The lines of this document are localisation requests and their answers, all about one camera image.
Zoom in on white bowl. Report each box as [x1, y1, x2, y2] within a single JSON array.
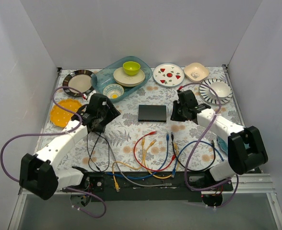
[[209, 81, 232, 100]]

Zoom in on blue ethernet cable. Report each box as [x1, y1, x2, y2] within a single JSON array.
[[106, 133, 224, 180]]

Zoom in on blue striped plate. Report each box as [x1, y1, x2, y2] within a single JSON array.
[[199, 78, 233, 105]]

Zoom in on yellow dotted plate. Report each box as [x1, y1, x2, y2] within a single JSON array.
[[50, 99, 82, 128]]

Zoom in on teal scalloped plate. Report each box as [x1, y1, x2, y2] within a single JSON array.
[[217, 137, 228, 155]]

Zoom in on black ethernet cable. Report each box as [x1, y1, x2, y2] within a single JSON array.
[[170, 132, 216, 172]]

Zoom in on blue patterned small bowl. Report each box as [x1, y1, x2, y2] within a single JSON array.
[[103, 84, 124, 99]]

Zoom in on red ethernet cable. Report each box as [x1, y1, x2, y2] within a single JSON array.
[[133, 131, 176, 172]]

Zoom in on lime green bowl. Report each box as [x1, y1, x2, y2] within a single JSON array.
[[122, 61, 141, 76]]

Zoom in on beige square panda bowl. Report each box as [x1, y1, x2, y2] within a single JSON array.
[[183, 62, 210, 83]]

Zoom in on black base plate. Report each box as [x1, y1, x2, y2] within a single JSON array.
[[61, 171, 234, 202]]

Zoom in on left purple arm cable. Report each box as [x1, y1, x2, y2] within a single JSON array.
[[0, 86, 107, 218]]

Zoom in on yellow ethernet cable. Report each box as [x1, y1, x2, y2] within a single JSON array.
[[111, 136, 147, 193], [142, 138, 180, 180]]

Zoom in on black network switch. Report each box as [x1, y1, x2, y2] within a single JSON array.
[[138, 105, 166, 123]]

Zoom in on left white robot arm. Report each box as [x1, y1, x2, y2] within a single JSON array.
[[19, 93, 120, 200]]

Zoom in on white plate red shapes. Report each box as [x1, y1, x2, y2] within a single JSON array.
[[153, 63, 185, 88]]

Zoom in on black power cable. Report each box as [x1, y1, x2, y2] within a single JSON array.
[[86, 133, 110, 172]]

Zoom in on floral table mat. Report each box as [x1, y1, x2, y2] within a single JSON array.
[[34, 66, 256, 173]]

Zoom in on grey ethernet cable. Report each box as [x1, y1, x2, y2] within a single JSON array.
[[106, 136, 173, 187]]

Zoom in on beige plate stack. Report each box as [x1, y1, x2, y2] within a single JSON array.
[[113, 67, 145, 87]]

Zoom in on brown rimmed plate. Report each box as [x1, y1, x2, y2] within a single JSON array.
[[62, 69, 94, 98]]

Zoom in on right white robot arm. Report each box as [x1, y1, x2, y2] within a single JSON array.
[[171, 90, 268, 191]]

